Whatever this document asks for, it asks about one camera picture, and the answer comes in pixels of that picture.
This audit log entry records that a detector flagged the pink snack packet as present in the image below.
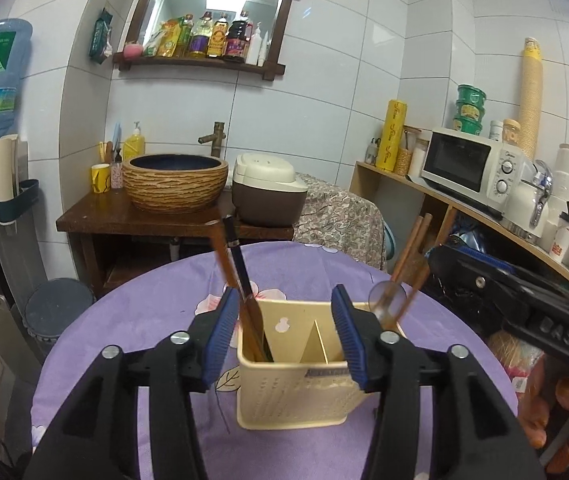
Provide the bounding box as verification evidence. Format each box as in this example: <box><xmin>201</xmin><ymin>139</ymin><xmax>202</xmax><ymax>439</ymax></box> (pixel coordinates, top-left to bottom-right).
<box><xmin>487</xmin><ymin>330</ymin><xmax>540</xmax><ymax>401</ymax></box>

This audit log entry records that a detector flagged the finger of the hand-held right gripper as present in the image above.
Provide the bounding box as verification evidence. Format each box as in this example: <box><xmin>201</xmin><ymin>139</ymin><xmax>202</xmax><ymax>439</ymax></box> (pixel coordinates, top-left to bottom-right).
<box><xmin>427</xmin><ymin>242</ymin><xmax>520</xmax><ymax>331</ymax></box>

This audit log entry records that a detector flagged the white microwave oven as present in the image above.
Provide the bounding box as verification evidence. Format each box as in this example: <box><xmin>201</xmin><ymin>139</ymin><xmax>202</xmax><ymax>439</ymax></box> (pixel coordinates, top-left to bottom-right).
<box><xmin>421</xmin><ymin>127</ymin><xmax>523</xmax><ymax>217</ymax></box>

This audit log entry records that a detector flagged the black and gold chopstick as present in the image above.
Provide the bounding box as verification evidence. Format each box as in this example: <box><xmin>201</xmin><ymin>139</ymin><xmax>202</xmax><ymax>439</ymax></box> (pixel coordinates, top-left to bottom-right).
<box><xmin>221</xmin><ymin>214</ymin><xmax>274</xmax><ymax>364</ymax></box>

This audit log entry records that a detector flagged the cream plastic utensil holder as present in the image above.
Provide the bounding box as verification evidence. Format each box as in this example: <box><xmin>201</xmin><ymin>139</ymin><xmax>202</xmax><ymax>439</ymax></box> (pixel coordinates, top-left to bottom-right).
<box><xmin>236</xmin><ymin>299</ymin><xmax>408</xmax><ymax>430</ymax></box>

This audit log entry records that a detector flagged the black plastic bag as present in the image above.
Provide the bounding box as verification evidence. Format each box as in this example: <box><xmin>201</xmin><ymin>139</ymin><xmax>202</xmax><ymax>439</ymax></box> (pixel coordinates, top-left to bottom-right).
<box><xmin>425</xmin><ymin>225</ymin><xmax>495</xmax><ymax>333</ymax></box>

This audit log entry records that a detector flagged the white jar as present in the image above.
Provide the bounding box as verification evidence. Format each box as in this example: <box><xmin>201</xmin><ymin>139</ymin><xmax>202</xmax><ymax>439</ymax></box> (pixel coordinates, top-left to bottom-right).
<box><xmin>409</xmin><ymin>139</ymin><xmax>430</xmax><ymax>178</ymax></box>

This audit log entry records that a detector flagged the white electric kettle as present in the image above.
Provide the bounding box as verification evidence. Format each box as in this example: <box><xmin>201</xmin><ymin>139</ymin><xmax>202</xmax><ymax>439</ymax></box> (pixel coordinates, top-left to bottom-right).
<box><xmin>507</xmin><ymin>160</ymin><xmax>555</xmax><ymax>241</ymax></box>

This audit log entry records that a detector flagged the teal wall caddy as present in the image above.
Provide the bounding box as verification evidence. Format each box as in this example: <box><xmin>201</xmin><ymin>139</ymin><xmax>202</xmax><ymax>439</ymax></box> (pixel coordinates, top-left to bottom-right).
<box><xmin>0</xmin><ymin>179</ymin><xmax>40</xmax><ymax>224</ymax></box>

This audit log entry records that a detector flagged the yellow cling film roll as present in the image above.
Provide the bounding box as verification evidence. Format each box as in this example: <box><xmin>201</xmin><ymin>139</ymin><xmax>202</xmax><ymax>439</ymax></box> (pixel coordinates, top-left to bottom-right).
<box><xmin>375</xmin><ymin>99</ymin><xmax>409</xmax><ymax>173</ymax></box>

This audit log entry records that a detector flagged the wooden sink counter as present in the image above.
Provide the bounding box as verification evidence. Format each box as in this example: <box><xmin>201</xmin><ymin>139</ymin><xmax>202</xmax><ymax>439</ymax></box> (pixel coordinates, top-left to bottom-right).
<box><xmin>55</xmin><ymin>187</ymin><xmax>295</xmax><ymax>301</ymax></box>

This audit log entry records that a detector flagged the yellow oil bottle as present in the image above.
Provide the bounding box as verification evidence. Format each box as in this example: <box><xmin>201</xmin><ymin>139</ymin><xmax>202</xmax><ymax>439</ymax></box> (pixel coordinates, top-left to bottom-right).
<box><xmin>187</xmin><ymin>14</ymin><xmax>214</xmax><ymax>58</ymax></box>

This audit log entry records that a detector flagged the rolled beige paper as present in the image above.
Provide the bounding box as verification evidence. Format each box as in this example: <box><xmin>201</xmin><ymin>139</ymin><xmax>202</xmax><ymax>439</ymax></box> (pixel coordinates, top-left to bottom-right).
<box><xmin>0</xmin><ymin>134</ymin><xmax>19</xmax><ymax>201</ymax></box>

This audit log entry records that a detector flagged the wooden shelf unit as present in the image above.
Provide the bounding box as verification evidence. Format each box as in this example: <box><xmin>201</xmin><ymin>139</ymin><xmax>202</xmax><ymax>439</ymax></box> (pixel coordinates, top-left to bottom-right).
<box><xmin>349</xmin><ymin>160</ymin><xmax>569</xmax><ymax>291</ymax></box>

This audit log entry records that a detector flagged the white plastic bottle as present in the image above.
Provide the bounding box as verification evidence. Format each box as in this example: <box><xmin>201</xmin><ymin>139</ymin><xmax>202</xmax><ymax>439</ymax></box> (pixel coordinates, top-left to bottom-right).
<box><xmin>245</xmin><ymin>22</ymin><xmax>262</xmax><ymax>66</ymax></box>

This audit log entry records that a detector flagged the purple floral tablecloth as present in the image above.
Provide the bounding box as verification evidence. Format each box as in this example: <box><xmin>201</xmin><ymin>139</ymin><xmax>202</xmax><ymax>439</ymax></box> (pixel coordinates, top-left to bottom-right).
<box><xmin>31</xmin><ymin>241</ymin><xmax>520</xmax><ymax>480</ymax></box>

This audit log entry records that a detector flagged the takeaway cup with black lid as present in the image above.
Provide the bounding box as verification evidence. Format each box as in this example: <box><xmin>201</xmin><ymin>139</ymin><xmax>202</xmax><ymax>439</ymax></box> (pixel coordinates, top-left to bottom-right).
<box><xmin>547</xmin><ymin>210</ymin><xmax>569</xmax><ymax>263</ymax></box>

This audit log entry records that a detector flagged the metal spoon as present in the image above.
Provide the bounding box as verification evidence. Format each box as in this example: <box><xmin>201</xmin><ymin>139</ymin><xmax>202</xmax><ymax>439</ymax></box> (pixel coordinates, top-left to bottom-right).
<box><xmin>369</xmin><ymin>281</ymin><xmax>409</xmax><ymax>333</ymax></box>

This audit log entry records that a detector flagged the bronze faucet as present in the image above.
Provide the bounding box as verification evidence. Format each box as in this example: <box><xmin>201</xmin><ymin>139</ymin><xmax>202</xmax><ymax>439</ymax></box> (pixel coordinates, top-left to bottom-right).
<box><xmin>198</xmin><ymin>121</ymin><xmax>226</xmax><ymax>158</ymax></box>

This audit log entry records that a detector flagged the amber sauce bottle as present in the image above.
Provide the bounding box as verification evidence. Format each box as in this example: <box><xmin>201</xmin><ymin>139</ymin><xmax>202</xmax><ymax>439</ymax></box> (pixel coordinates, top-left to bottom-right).
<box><xmin>207</xmin><ymin>12</ymin><xmax>230</xmax><ymax>59</ymax></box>

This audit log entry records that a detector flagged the tall stack of paper cups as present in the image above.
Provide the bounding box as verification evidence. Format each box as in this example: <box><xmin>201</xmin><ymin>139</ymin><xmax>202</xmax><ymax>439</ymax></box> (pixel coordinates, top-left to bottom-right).
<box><xmin>516</xmin><ymin>37</ymin><xmax>544</xmax><ymax>161</ymax></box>

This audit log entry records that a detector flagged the paisley patterned cloth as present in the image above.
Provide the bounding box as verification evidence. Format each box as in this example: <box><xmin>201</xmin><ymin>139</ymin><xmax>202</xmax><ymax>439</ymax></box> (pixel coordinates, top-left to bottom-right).
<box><xmin>295</xmin><ymin>172</ymin><xmax>388</xmax><ymax>273</ymax></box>

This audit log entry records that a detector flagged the white and brown rice cooker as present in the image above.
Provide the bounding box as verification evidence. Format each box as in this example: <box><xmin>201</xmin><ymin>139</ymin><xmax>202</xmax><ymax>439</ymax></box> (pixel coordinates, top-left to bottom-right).
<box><xmin>232</xmin><ymin>152</ymin><xmax>309</xmax><ymax>227</ymax></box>

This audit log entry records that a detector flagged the amber lidded jar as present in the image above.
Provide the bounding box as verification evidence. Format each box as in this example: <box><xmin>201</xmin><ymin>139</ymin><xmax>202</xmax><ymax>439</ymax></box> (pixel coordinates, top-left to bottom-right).
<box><xmin>502</xmin><ymin>119</ymin><xmax>521</xmax><ymax>148</ymax></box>

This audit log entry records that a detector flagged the green hanging packet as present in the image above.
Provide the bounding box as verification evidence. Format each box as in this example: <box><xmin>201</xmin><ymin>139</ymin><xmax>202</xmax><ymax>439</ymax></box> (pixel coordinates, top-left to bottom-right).
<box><xmin>89</xmin><ymin>7</ymin><xmax>115</xmax><ymax>65</ymax></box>

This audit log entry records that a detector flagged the grey trash can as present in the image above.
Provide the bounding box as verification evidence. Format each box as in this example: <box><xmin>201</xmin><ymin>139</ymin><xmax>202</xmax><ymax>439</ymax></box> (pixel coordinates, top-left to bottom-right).
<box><xmin>24</xmin><ymin>277</ymin><xmax>96</xmax><ymax>346</ymax></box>

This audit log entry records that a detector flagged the glass jar of grains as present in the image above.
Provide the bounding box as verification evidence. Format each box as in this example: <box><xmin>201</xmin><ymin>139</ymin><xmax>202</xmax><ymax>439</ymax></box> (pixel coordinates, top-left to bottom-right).
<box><xmin>395</xmin><ymin>127</ymin><xmax>420</xmax><ymax>177</ymax></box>

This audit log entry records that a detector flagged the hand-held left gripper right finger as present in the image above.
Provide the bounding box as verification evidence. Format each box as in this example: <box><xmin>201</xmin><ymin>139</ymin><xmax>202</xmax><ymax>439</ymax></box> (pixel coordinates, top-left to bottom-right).
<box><xmin>331</xmin><ymin>284</ymin><xmax>548</xmax><ymax>480</ymax></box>

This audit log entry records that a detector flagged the brown ribbed sink basin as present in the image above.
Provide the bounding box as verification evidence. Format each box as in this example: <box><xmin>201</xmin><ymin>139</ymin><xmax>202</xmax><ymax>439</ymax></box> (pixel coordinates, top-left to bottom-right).
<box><xmin>122</xmin><ymin>154</ymin><xmax>229</xmax><ymax>214</ymax></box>

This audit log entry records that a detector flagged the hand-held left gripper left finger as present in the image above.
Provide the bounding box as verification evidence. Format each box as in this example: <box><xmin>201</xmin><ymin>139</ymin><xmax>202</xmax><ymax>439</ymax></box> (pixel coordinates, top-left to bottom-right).
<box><xmin>23</xmin><ymin>285</ymin><xmax>241</xmax><ymax>480</ymax></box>

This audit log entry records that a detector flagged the light blue basin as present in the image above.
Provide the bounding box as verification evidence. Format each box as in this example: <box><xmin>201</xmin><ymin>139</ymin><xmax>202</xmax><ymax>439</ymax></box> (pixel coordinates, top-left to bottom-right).
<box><xmin>382</xmin><ymin>222</ymin><xmax>399</xmax><ymax>261</ymax></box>

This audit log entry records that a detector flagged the yellow cup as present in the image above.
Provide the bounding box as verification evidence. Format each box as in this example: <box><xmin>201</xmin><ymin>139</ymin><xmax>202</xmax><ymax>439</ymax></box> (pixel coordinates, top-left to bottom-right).
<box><xmin>90</xmin><ymin>162</ymin><xmax>112</xmax><ymax>194</ymax></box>

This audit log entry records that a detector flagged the yellow seasoning packet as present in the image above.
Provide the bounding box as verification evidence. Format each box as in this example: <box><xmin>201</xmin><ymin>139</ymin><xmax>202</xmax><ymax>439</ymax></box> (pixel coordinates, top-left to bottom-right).
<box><xmin>142</xmin><ymin>17</ymin><xmax>190</xmax><ymax>58</ymax></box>

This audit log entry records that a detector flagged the dark soy sauce bottle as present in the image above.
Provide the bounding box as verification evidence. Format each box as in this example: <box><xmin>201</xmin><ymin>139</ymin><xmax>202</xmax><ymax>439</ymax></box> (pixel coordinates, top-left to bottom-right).
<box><xmin>223</xmin><ymin>11</ymin><xmax>252</xmax><ymax>63</ymax></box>

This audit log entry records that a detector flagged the yellow soap pump bottle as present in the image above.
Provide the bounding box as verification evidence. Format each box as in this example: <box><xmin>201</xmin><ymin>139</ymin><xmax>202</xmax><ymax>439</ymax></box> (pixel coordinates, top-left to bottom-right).
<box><xmin>123</xmin><ymin>121</ymin><xmax>145</xmax><ymax>161</ymax></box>

